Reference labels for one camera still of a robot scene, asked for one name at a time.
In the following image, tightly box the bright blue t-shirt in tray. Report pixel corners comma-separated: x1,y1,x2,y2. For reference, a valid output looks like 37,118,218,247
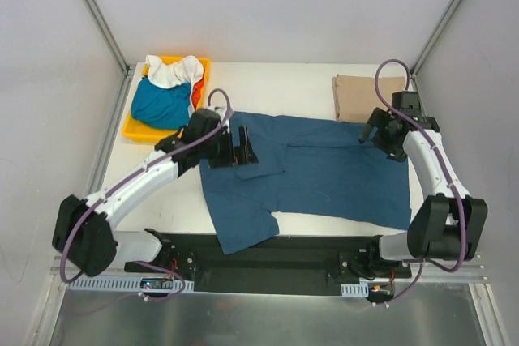
131,76,191,130

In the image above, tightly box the white t-shirt in tray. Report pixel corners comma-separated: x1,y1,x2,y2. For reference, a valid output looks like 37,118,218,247
145,55,204,89

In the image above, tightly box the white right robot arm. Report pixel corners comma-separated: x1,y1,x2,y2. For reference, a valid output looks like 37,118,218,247
359,91,488,277

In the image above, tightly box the aluminium frame post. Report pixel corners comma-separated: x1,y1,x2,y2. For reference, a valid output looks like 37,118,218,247
82,0,131,75
410,0,465,79

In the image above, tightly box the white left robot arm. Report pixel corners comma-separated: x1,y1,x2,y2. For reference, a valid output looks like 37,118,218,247
52,108,259,282

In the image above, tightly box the aluminium frame post right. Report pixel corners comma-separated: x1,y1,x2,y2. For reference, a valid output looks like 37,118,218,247
410,0,465,79

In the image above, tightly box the grey slotted cable duct right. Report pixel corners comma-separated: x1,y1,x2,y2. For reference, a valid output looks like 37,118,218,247
341,283,369,298

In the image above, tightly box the aluminium frame post left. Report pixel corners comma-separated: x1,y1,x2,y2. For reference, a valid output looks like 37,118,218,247
82,0,131,75

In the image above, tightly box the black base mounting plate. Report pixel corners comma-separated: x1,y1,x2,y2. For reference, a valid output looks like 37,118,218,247
123,233,414,294

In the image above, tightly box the folded beige t-shirt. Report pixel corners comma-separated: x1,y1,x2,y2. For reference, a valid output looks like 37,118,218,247
332,75,387,123

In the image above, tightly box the grey slotted cable duct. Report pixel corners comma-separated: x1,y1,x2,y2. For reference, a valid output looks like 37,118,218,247
341,283,369,298
68,276,195,294

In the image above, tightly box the aluminium front rail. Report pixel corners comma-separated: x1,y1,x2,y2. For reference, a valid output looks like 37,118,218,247
50,250,490,284

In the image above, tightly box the grey slotted cable duct left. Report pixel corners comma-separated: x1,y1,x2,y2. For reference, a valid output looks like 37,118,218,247
68,276,195,294

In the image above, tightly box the dark blue t-shirt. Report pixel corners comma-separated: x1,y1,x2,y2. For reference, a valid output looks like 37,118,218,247
199,112,411,254

